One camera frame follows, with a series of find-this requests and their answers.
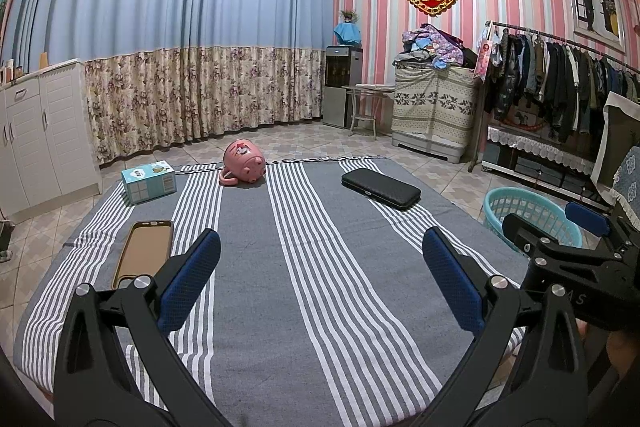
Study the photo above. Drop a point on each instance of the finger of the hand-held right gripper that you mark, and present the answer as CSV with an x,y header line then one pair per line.
x,y
587,217
525,232

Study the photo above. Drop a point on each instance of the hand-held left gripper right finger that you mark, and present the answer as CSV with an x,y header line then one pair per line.
x,y
452,279

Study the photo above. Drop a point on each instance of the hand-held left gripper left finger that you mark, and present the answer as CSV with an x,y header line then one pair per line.
x,y
189,279

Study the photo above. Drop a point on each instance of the teal plastic basket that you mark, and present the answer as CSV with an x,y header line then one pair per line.
x,y
530,202

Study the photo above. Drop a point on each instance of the person's right hand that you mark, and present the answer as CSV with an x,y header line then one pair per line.
x,y
622,352

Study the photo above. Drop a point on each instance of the phone in brown case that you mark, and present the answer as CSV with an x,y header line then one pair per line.
x,y
142,252

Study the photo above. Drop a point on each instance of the low shelf with lace cloth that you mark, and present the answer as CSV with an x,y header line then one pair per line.
x,y
540,149

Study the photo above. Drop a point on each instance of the light blue tissue box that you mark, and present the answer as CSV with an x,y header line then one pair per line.
x,y
147,184

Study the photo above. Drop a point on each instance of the black flat case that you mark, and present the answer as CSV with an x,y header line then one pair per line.
x,y
380,189

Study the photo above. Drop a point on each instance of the grey white striped sheet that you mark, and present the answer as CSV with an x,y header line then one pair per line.
x,y
320,307

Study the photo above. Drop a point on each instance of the row of hanging clothes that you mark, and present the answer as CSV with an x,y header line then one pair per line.
x,y
550,77

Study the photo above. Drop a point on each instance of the cabinet under patterned cloth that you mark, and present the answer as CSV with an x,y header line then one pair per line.
x,y
435,107

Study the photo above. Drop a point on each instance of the pink hanging packet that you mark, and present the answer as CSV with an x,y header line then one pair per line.
x,y
482,62

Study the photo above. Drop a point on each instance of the metal clothes rack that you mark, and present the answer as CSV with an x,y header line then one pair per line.
x,y
530,30

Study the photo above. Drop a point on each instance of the white cabinet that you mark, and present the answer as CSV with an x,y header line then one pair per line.
x,y
50,132

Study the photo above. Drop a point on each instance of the pile of clothes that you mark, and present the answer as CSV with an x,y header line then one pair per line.
x,y
435,47

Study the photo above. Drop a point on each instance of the small metal table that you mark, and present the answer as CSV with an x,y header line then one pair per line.
x,y
370,88

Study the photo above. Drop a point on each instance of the grey water dispenser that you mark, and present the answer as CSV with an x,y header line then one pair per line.
x,y
337,87

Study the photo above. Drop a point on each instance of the blue pot with plant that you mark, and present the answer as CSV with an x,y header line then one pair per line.
x,y
348,33

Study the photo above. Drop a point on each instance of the blue floral curtain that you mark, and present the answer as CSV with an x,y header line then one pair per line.
x,y
175,7

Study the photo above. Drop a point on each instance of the white bottle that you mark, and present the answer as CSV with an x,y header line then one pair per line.
x,y
7,72

